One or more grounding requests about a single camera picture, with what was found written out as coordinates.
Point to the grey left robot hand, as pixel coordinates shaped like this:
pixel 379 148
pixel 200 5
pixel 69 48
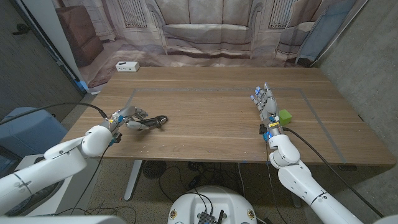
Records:
pixel 127 112

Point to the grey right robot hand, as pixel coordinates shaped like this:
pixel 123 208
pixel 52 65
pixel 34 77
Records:
pixel 270 105

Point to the black grip strengthener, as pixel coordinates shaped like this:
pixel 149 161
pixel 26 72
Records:
pixel 157 121

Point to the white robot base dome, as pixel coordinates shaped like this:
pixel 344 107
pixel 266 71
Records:
pixel 217 202

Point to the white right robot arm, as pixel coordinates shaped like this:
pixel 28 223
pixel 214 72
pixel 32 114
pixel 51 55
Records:
pixel 298 180

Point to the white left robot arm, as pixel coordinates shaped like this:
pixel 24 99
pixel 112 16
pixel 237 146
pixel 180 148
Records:
pixel 62 158

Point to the green cube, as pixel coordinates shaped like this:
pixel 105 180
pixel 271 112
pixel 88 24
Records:
pixel 286 117

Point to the white box with ports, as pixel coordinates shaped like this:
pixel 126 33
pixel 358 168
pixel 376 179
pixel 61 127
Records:
pixel 127 66

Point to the blue tape piece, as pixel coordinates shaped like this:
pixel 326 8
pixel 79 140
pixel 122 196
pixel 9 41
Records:
pixel 82 84

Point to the black round fan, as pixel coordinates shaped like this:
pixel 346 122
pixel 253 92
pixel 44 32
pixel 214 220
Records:
pixel 154 169

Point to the white table leg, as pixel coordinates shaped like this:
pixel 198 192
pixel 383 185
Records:
pixel 133 180

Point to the black power adapter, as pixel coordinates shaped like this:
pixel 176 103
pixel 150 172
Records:
pixel 195 182

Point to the printed living room backdrop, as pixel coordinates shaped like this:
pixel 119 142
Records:
pixel 205 31

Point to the grey table leg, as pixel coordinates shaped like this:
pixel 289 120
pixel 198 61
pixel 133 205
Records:
pixel 298 203

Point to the blue-grey bin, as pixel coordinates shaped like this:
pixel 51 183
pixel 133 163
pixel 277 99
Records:
pixel 25 130

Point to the dark brown shoe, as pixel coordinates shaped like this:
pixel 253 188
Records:
pixel 40 199

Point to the white robot chest edge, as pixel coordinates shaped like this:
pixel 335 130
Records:
pixel 62 220

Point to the black computer module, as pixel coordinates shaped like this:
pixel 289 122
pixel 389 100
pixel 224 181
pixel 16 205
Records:
pixel 206 217

